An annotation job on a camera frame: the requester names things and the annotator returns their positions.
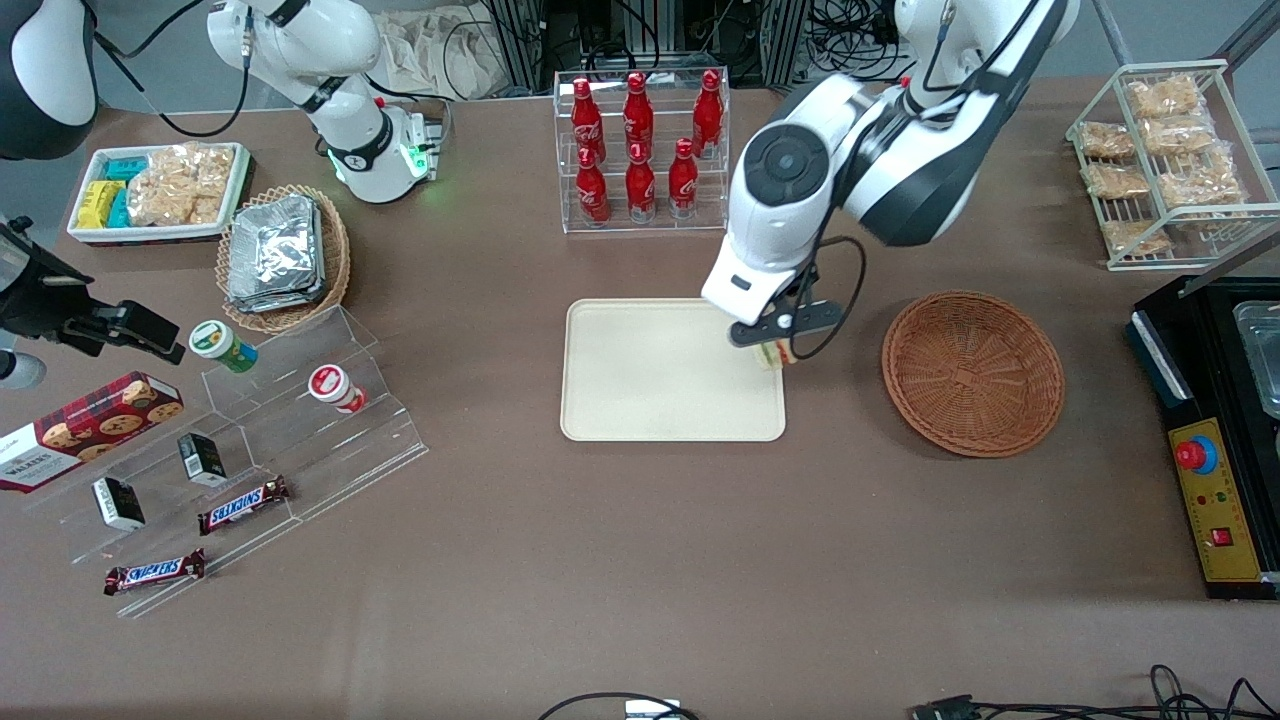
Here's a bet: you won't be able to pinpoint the steel pan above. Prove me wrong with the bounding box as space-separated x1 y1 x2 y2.
1233 299 1280 419

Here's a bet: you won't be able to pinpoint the yellow snack pack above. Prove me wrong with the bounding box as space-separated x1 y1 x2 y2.
76 179 127 230

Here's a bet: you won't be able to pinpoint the clear bag of crackers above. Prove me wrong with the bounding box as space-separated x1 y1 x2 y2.
126 142 237 228

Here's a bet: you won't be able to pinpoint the clear bag of snacks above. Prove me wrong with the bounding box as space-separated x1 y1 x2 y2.
1126 76 1204 119
1141 116 1218 157
1158 150 1244 208
1101 219 1173 258
1084 162 1153 200
1078 121 1136 160

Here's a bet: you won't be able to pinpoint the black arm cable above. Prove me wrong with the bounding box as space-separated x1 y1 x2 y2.
80 0 253 139
786 236 868 362

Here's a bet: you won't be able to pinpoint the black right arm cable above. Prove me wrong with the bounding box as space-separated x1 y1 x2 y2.
80 0 253 139

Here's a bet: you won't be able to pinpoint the oval light wicker basket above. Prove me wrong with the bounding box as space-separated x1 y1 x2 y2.
215 184 352 335

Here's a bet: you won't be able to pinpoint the beige plastic tray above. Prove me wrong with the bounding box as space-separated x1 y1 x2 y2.
560 297 787 443

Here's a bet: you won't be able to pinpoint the black tangled cables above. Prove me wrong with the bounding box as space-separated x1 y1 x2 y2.
972 664 1280 720

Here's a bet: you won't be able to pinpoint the black looped cable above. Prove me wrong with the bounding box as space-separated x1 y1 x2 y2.
538 691 703 720

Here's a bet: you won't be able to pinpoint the clear acrylic bottle rack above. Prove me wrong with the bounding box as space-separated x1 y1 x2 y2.
553 66 731 235

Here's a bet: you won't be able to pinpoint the clear acrylic stepped display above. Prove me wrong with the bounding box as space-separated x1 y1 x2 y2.
24 305 431 620

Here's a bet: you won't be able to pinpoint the aluminium frame post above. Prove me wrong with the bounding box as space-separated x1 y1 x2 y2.
488 0 547 93
758 0 813 87

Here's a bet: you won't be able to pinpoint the red emergency stop button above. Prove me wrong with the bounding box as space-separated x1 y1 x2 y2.
1175 435 1220 476

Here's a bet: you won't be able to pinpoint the black appliance with yellow panel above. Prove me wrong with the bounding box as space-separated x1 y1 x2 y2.
1126 224 1280 602

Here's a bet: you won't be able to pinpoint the red tartan cookie box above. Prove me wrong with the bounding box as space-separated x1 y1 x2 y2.
0 370 186 494

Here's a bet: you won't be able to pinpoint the white rectangular snack tray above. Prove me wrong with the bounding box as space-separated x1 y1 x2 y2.
66 142 255 247

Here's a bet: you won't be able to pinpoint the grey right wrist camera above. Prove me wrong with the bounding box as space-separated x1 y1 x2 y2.
0 349 47 391

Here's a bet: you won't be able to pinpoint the brown snickers bar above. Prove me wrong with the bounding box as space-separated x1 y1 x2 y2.
103 548 207 597
197 475 292 536

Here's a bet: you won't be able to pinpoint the white wire rack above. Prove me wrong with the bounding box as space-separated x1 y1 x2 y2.
1064 58 1280 273

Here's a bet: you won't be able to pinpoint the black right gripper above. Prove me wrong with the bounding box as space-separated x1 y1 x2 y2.
0 216 188 364

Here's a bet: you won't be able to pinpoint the beige cloth bag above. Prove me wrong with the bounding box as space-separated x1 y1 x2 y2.
378 4 513 102

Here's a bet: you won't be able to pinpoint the red cola bottle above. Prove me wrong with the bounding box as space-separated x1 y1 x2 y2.
575 146 611 227
692 69 725 160
625 142 658 224
667 137 700 220
622 71 656 161
571 77 607 167

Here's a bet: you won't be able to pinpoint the small black box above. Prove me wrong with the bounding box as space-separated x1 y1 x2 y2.
177 431 229 488
92 476 147 532

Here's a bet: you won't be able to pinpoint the green lidded snack cup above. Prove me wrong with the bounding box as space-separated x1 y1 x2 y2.
188 319 260 375

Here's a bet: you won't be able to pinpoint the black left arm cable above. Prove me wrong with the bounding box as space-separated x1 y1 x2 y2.
786 236 868 362

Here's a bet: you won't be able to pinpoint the silver foil pack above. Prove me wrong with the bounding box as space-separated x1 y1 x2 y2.
226 280 327 314
230 194 323 293

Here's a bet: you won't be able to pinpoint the red lidded snack cup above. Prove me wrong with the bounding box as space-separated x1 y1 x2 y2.
307 364 368 415

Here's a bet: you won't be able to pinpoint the round brown wicker basket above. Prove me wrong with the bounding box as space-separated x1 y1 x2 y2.
881 290 1066 459

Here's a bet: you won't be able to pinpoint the black background cable bundle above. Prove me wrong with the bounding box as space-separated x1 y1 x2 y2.
808 0 906 83

